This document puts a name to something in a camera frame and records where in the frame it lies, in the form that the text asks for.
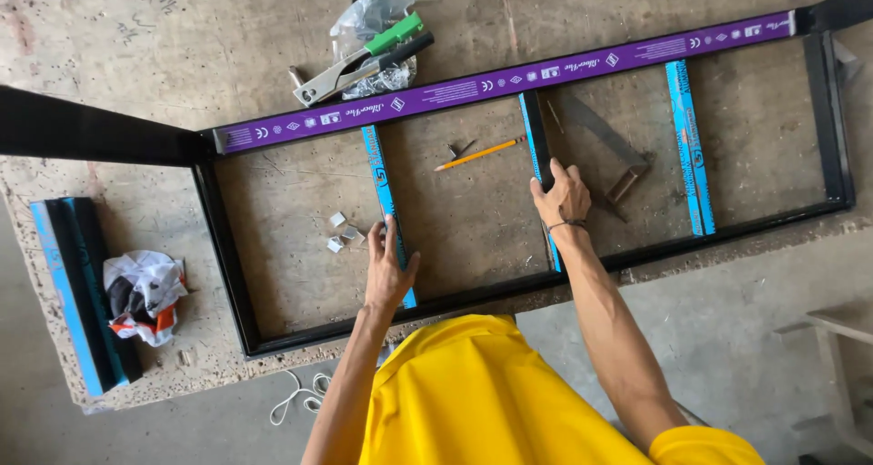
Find purple wrapped aluminium rail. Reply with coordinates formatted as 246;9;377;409
213;10;798;156

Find person's yellow shirt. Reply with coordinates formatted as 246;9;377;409
358;314;766;465

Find person's left hand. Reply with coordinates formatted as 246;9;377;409
363;214;421;312

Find clear plastic bag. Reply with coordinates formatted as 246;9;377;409
330;0;421;102

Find grey wooden bench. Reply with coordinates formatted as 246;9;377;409
773;299;873;461

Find crumpled white orange bag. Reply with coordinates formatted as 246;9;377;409
103;250;189;349

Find black aluminium post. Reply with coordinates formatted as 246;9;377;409
0;85;212;169
794;0;873;35

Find metal try square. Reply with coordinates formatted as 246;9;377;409
562;95;650;207

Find blue black crossbar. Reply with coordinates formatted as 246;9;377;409
517;90;564;274
665;59;717;237
360;124;419;310

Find grey metal corner piece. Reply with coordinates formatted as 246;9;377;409
831;38;864;85

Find white cord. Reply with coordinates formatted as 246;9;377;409
269;369;333;427

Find yellow pencil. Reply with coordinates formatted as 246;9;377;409
434;135;528;173

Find black aluminium frame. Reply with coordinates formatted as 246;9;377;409
191;29;858;361

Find person's right hand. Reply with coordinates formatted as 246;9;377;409
531;157;593;230

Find stack of blue wrapped profiles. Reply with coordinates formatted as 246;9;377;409
29;196;145;398

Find green handled rivet gun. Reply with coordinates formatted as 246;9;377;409
293;11;435;108

